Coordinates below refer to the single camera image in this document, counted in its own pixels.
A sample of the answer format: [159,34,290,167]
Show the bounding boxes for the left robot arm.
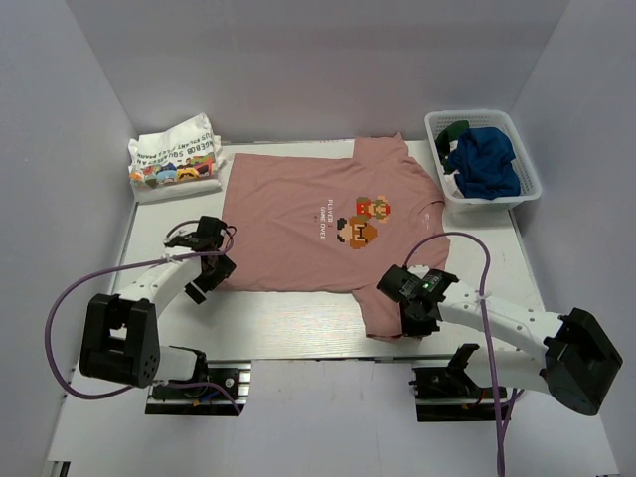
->
[79,216,236,397]

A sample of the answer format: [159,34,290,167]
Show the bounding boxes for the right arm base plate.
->
[409,367,495,423]

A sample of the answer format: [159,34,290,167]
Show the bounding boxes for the folded white printed t shirt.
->
[128,113,227,204]

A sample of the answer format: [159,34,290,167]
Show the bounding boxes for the white plastic basket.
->
[424,109,542,215]

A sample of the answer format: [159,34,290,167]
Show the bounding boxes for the blue t shirt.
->
[443,126,521,201]

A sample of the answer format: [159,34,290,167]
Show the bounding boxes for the white and green t shirt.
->
[434,120,470,174]

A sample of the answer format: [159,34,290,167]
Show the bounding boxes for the pink printed t shirt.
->
[222,134,450,339]

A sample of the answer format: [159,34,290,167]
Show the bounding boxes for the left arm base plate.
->
[145,362,251,416]

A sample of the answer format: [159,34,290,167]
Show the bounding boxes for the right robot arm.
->
[377,265,623,416]

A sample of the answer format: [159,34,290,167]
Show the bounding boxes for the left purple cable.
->
[44,221,245,416]

